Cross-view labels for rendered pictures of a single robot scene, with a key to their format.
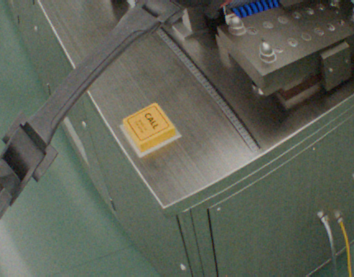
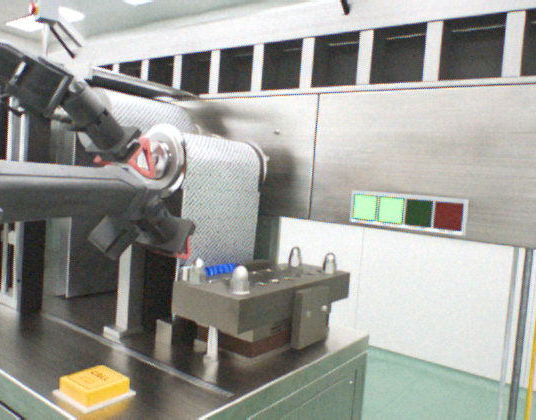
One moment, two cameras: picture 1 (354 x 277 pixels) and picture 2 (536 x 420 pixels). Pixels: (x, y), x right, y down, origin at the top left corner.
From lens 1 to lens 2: 129 cm
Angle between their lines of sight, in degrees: 57
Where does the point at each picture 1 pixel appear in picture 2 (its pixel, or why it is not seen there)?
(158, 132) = (111, 382)
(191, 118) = (143, 381)
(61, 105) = (19, 172)
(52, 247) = not seen: outside the picture
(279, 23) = not seen: hidden behind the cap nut
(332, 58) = (311, 296)
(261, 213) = not seen: outside the picture
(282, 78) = (256, 314)
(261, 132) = (229, 384)
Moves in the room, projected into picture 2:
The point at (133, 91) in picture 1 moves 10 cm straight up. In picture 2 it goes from (67, 369) to (70, 308)
